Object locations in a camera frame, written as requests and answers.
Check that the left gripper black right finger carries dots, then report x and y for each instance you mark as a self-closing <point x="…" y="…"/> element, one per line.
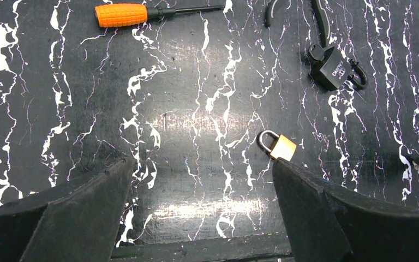
<point x="327" y="222"/>

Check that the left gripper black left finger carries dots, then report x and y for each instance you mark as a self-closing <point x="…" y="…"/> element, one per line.
<point x="74" y="221"/>

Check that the brass padlock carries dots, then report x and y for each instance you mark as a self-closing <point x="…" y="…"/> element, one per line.
<point x="281" y="147"/>

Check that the black padlock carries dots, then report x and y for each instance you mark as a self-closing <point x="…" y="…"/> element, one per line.
<point x="330" y="69"/>

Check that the black handled pliers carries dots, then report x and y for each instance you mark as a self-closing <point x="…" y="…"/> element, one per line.
<point x="320" y="14"/>

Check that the orange handled screwdriver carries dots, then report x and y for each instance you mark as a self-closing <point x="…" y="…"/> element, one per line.
<point x="129" y="14"/>

